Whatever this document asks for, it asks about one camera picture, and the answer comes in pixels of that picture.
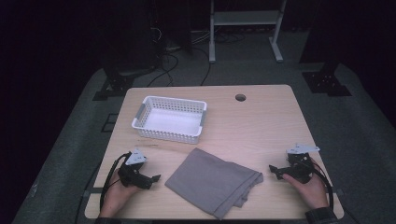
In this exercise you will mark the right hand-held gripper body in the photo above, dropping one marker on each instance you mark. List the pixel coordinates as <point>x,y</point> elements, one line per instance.
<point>299,166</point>

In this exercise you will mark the person's right hand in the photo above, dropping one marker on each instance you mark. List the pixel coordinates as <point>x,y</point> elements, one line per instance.
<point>313,193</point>

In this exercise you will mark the white plastic basket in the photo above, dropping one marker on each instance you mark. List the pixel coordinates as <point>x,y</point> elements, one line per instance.
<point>171,123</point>

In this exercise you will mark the grey cloth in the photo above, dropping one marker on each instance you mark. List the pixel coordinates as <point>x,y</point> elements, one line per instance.
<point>211,182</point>

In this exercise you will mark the person's left hand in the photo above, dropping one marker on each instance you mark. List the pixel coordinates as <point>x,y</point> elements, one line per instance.
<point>116,196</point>

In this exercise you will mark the white metal stand frame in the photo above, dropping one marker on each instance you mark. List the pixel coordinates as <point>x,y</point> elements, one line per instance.
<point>246,18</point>

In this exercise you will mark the black stand base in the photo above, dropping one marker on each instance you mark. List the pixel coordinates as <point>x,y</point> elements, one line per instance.
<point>118,82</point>
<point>327,82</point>

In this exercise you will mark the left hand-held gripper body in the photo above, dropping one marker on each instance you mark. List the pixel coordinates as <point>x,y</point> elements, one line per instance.
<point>134,174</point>

